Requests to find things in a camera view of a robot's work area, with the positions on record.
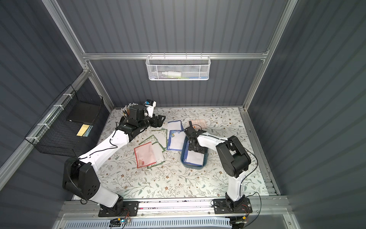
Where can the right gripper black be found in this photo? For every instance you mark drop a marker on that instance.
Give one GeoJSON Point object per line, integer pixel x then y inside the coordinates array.
{"type": "Point", "coordinates": [193, 137]}

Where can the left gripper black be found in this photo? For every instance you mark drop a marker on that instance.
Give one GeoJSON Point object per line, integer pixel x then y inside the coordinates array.
{"type": "Point", "coordinates": [154, 120]}

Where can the blue floral paper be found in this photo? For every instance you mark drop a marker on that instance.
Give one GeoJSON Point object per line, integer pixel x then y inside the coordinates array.
{"type": "Point", "coordinates": [193, 158]}
{"type": "Point", "coordinates": [176, 140]}

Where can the blue bordered stationery paper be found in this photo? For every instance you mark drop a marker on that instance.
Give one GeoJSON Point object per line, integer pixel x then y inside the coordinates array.
{"type": "Point", "coordinates": [175, 125]}

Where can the green floral stationery paper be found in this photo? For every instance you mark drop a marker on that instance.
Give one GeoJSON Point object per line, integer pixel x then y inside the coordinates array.
{"type": "Point", "coordinates": [161, 136]}

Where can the teal plastic storage box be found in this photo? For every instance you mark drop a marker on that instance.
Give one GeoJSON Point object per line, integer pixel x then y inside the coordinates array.
{"type": "Point", "coordinates": [193, 167]}

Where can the red bordered stationery paper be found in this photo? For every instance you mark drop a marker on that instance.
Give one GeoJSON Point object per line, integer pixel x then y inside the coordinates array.
{"type": "Point", "coordinates": [145, 155]}

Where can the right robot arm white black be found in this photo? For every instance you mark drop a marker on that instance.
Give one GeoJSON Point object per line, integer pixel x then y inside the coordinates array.
{"type": "Point", "coordinates": [234, 159]}

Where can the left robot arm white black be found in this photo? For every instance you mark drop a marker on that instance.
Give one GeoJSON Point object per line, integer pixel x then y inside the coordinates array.
{"type": "Point", "coordinates": [80, 173]}

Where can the pink calculator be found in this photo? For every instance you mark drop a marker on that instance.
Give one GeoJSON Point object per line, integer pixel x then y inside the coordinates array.
{"type": "Point", "coordinates": [199, 124]}

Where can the bundle of pencils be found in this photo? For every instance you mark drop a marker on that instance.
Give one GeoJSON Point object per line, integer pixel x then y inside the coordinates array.
{"type": "Point", "coordinates": [126, 110]}

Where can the black notebook in basket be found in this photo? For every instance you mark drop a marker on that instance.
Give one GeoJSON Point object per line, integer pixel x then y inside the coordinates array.
{"type": "Point", "coordinates": [84, 112]}

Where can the yellow sticky note pad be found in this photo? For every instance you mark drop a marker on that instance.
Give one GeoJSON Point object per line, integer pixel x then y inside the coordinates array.
{"type": "Point", "coordinates": [83, 130]}

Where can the small green circuit board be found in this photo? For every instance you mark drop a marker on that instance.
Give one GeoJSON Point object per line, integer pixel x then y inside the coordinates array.
{"type": "Point", "coordinates": [119, 222]}

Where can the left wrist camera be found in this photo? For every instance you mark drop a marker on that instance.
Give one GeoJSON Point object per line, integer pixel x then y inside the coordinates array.
{"type": "Point", "coordinates": [150, 105]}

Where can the white wire mesh basket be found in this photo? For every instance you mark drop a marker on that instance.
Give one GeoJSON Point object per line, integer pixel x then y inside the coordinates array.
{"type": "Point", "coordinates": [192, 69]}

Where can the black wire wall basket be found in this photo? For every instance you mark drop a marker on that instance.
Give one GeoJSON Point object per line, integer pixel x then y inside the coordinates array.
{"type": "Point", "coordinates": [57, 136]}

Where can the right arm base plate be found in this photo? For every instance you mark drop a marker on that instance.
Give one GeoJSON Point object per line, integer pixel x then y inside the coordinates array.
{"type": "Point", "coordinates": [226, 206]}

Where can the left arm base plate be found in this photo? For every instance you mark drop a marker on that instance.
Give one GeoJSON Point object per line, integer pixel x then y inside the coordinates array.
{"type": "Point", "coordinates": [120, 209]}

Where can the white perforated cable tray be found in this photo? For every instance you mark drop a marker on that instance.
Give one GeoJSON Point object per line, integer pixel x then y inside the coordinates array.
{"type": "Point", "coordinates": [152, 223]}

